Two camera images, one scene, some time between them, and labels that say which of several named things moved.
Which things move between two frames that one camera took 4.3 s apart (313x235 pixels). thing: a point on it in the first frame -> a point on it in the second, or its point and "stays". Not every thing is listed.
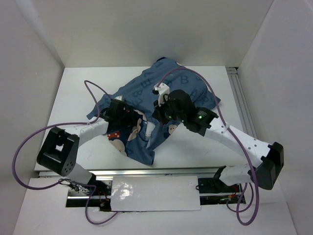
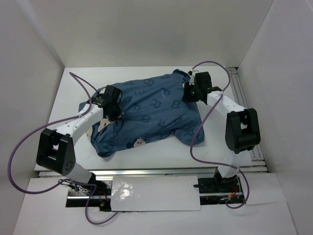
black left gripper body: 124,121 -> 115,113
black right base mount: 214,191 stays
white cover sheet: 155,193 stays
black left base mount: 96,194 stays
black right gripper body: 166,113 -> 191,93
